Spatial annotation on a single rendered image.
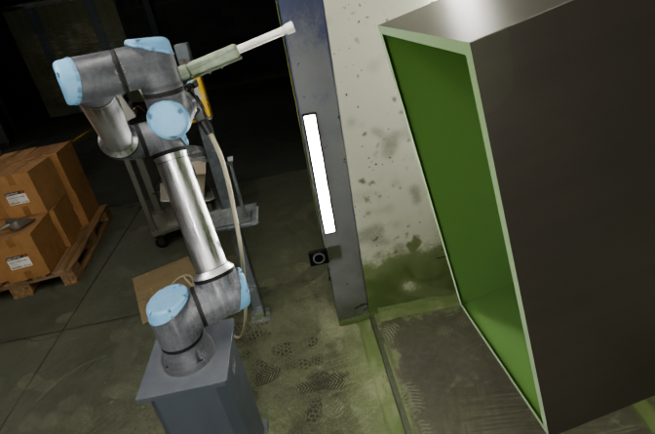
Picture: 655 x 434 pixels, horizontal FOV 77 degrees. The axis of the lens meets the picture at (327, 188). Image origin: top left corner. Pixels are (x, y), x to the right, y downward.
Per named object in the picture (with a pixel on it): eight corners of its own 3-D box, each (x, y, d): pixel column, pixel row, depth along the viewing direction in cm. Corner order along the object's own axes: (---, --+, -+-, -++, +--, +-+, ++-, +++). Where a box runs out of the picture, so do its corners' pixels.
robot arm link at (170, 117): (181, 95, 89) (195, 138, 93) (188, 84, 100) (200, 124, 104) (136, 102, 88) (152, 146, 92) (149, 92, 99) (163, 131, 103)
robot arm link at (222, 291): (205, 319, 154) (133, 128, 147) (249, 299, 161) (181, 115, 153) (211, 332, 140) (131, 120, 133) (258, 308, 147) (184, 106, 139)
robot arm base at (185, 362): (156, 382, 142) (146, 361, 137) (169, 340, 159) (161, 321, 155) (211, 370, 143) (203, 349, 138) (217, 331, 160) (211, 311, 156)
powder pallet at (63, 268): (30, 235, 420) (24, 223, 414) (112, 216, 432) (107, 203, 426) (-32, 312, 313) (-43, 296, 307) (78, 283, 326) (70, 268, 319)
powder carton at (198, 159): (158, 180, 379) (158, 138, 367) (207, 180, 396) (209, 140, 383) (159, 202, 333) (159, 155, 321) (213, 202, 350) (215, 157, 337)
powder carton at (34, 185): (33, 199, 366) (14, 162, 351) (66, 192, 369) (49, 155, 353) (11, 219, 332) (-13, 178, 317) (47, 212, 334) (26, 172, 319)
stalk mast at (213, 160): (265, 311, 261) (188, 42, 192) (265, 318, 256) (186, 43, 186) (256, 313, 261) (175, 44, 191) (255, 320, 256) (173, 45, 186)
